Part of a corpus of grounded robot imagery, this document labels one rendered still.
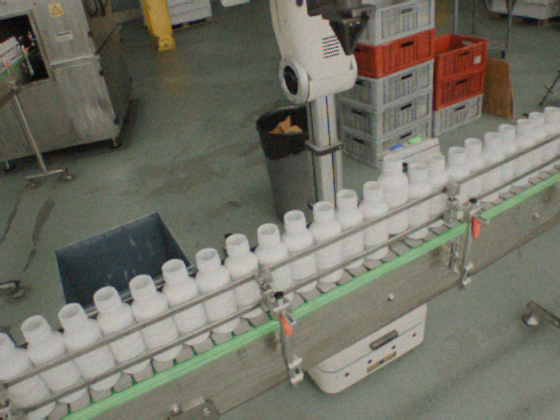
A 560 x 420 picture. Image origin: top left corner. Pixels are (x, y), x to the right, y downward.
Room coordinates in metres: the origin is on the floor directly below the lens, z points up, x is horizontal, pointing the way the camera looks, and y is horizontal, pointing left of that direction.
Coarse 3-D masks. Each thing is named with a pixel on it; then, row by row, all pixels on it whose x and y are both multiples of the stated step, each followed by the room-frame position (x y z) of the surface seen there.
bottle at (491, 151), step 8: (488, 136) 0.93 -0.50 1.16; (496, 136) 0.92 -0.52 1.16; (488, 144) 0.90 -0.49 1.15; (496, 144) 0.89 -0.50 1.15; (488, 152) 0.90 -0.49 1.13; (496, 152) 0.89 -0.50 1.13; (488, 160) 0.89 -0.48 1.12; (496, 160) 0.88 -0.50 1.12; (496, 168) 0.88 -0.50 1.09; (488, 176) 0.88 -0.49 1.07; (496, 176) 0.88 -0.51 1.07; (488, 184) 0.88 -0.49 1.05; (496, 184) 0.88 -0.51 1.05; (496, 192) 0.88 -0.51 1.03; (480, 200) 0.89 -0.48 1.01; (488, 200) 0.88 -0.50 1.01
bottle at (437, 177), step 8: (432, 160) 0.86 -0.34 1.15; (440, 160) 0.83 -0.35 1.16; (432, 168) 0.83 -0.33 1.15; (440, 168) 0.83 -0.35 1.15; (432, 176) 0.83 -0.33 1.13; (440, 176) 0.82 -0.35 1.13; (448, 176) 0.84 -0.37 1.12; (432, 184) 0.82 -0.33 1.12; (440, 184) 0.82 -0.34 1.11; (432, 200) 0.82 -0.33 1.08; (440, 200) 0.82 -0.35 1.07; (432, 208) 0.82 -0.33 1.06; (440, 208) 0.82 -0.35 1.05; (432, 216) 0.82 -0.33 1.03; (432, 224) 0.82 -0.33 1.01; (440, 224) 0.82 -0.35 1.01
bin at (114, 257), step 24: (144, 216) 1.14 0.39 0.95; (96, 240) 1.07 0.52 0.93; (120, 240) 1.10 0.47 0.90; (144, 240) 1.12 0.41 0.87; (168, 240) 1.11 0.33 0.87; (72, 264) 1.04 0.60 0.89; (96, 264) 1.06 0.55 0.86; (120, 264) 1.09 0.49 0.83; (144, 264) 1.11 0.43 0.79; (192, 264) 0.88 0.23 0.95; (72, 288) 1.01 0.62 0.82; (96, 288) 1.05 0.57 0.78; (120, 288) 1.08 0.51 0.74
